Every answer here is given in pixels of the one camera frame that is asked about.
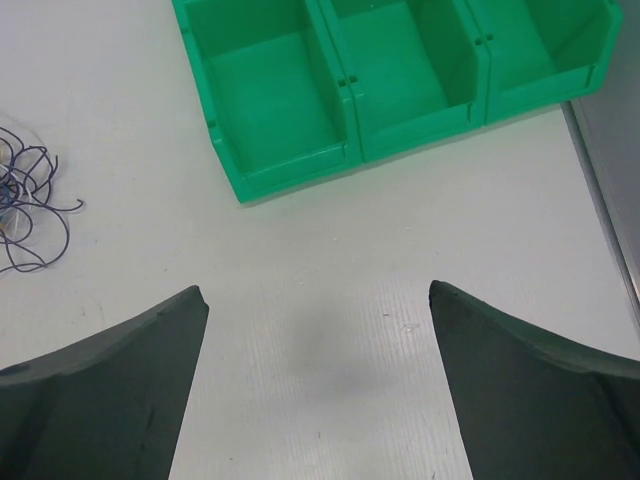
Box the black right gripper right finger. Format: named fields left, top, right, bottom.
left=429, top=281, right=639, bottom=479

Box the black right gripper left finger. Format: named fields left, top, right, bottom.
left=1, top=286, right=209, bottom=479

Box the green compartment bin tray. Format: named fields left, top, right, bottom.
left=173, top=0, right=623, bottom=203

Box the tangled coloured cable bundle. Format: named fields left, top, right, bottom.
left=0, top=125, right=85, bottom=274

